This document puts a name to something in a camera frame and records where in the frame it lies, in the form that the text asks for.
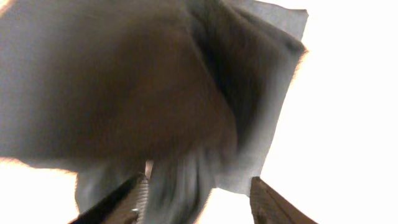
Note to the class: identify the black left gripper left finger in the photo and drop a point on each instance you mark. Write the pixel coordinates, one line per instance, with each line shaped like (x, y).
(125, 205)

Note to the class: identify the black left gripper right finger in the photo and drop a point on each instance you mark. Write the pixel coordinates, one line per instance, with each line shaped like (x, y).
(269, 207)

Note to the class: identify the black t-shirt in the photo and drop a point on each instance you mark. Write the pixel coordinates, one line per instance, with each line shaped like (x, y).
(188, 93)

